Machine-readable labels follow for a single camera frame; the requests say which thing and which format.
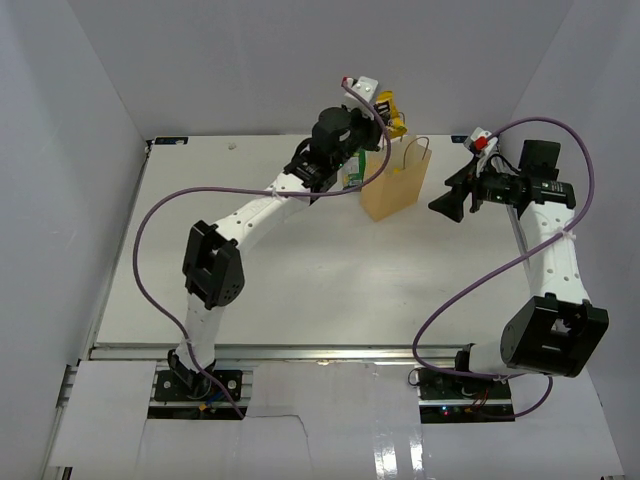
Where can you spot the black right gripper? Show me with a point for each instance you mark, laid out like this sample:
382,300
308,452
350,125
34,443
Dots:
451,204

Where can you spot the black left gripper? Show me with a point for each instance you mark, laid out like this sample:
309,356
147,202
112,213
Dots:
373,129

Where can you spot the yellow snack packet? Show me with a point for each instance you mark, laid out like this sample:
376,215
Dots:
393,119

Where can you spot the green snack packet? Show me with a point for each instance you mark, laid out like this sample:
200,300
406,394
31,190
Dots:
352,172

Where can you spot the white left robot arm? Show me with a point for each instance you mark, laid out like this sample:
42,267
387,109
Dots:
213,261

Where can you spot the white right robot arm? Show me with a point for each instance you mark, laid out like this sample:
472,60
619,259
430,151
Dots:
558,328

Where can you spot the brown paper bag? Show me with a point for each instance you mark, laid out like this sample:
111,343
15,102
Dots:
400,183

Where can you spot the blue label left corner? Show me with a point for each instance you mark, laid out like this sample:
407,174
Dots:
171,140

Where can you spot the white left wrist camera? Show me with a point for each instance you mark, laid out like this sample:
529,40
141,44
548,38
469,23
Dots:
360,93

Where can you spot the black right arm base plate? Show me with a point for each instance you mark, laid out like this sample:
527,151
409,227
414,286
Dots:
437,386

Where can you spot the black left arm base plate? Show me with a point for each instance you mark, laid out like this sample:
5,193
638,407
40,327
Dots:
169,388

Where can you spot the aluminium front rail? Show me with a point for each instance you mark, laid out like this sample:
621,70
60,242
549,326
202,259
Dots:
392,353

